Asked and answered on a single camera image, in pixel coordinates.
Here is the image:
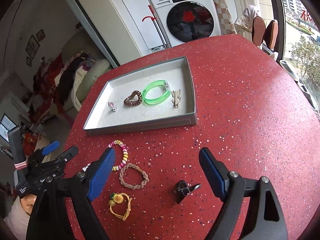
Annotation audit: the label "yellow sunflower hair tie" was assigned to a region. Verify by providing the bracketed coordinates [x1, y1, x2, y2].
[108, 192, 133, 222]

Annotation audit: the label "pink yellow spiral bracelet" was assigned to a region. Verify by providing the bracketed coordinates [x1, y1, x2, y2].
[107, 139, 130, 172]

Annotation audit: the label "silver heart hair clip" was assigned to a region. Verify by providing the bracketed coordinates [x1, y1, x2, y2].
[108, 102, 117, 112]

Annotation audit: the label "brown braided bracelet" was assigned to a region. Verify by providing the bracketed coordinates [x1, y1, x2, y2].
[119, 162, 150, 190]

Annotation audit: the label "black claw hair clip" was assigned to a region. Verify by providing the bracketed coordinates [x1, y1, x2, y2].
[174, 180, 201, 204]

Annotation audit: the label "beige rabbit hair clip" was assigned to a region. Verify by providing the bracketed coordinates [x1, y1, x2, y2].
[171, 89, 181, 108]

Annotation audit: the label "silver star hair clip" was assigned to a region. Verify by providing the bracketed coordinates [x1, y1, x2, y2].
[82, 163, 91, 172]

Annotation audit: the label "grey jewelry tray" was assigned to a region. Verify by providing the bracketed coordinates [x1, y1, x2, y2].
[84, 56, 197, 134]

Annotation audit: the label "person's left hand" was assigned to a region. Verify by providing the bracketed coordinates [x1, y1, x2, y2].
[20, 194, 37, 215]

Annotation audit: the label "pile of clothes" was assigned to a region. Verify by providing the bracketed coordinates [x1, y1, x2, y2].
[28, 51, 98, 125]

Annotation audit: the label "green leather sofa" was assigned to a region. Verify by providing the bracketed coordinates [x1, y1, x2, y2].
[58, 30, 112, 102]

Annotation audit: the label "green translucent bangle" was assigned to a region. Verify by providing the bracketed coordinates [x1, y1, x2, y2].
[142, 80, 171, 105]

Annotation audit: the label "brown round chair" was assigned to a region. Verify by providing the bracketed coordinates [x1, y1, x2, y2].
[252, 16, 266, 47]
[264, 20, 278, 49]

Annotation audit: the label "white washing machine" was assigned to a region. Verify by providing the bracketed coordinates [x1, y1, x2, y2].
[151, 0, 221, 47]

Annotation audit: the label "white hooded garment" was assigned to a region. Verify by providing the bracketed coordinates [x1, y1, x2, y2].
[234, 5, 261, 41]

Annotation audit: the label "checkered beige cloth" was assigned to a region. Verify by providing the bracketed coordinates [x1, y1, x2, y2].
[213, 0, 236, 35]

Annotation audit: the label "brown spiral hair tie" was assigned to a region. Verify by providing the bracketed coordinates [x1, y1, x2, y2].
[123, 90, 143, 107]

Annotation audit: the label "framed wall pictures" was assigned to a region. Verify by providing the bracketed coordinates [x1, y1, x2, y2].
[25, 29, 46, 67]

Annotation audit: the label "red handled mop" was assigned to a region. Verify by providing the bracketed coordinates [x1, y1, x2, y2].
[142, 5, 169, 49]

